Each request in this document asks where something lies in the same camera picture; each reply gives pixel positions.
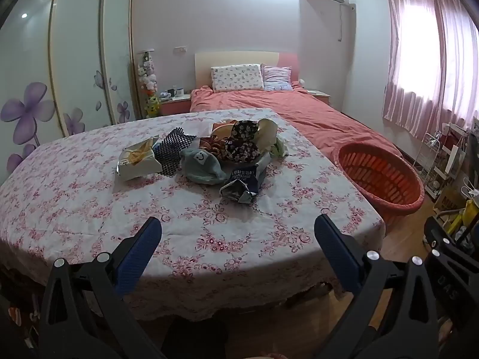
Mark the light green cloth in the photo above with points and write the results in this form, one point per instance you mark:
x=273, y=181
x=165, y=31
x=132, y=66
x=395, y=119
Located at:
x=277, y=149

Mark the white wall socket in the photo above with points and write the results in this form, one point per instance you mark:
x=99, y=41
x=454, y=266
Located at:
x=180, y=49

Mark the dark floral cloth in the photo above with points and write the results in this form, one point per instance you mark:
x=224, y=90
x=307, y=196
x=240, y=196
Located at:
x=243, y=138

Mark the orange plastic laundry basket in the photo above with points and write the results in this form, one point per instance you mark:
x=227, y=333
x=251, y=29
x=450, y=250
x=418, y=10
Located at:
x=381, y=179

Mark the pink curtain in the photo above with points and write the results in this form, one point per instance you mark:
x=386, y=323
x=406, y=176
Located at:
x=430, y=56

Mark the orange white cup pouch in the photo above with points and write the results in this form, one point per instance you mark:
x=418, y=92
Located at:
x=266, y=131

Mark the hanging white plush toys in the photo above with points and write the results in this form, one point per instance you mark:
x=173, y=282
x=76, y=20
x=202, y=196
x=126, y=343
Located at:
x=147, y=73

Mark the cream and pink headboard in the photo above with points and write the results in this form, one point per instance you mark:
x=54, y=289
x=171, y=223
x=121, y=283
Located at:
x=239, y=59

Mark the dark blue snack bag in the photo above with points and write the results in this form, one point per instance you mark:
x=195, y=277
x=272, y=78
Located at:
x=243, y=183

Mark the white air conditioner pipe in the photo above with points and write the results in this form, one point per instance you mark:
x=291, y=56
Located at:
x=346, y=18

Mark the flower print sliding wardrobe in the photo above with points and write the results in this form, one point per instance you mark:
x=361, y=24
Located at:
x=56, y=63

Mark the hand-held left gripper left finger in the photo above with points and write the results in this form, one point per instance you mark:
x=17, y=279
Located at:
x=138, y=248

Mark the white box with yellow contents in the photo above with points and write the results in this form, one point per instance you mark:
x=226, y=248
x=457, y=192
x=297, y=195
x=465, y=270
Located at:
x=138, y=162

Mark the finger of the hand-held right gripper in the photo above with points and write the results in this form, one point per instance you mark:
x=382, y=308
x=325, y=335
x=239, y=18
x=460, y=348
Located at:
x=439, y=233

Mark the brown patterned cloth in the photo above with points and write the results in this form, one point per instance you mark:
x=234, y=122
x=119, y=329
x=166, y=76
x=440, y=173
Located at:
x=209, y=146

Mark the yellow bag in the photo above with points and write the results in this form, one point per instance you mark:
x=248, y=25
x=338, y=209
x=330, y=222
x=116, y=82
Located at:
x=460, y=209

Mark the floral white pillow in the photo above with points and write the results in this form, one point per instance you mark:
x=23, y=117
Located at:
x=236, y=78

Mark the floral pink tablecloth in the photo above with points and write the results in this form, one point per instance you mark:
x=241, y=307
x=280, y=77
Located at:
x=75, y=213

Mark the black mesh mat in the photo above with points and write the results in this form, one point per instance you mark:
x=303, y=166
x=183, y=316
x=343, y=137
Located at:
x=172, y=149

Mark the pink bedside nightstand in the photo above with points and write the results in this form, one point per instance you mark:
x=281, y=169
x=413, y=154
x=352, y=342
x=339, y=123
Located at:
x=320, y=96
x=175, y=105

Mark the teal smiley hat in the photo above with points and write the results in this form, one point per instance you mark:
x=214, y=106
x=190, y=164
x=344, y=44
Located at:
x=202, y=164

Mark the pink striped pillow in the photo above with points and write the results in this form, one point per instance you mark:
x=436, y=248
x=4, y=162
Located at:
x=277, y=78

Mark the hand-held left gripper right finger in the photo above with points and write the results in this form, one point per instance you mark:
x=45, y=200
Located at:
x=333, y=248

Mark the yellow green plush toy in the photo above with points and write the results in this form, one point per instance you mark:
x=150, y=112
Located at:
x=152, y=106

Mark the salmon bed duvet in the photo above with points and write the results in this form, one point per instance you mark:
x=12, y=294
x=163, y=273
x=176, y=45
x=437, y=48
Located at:
x=299, y=116

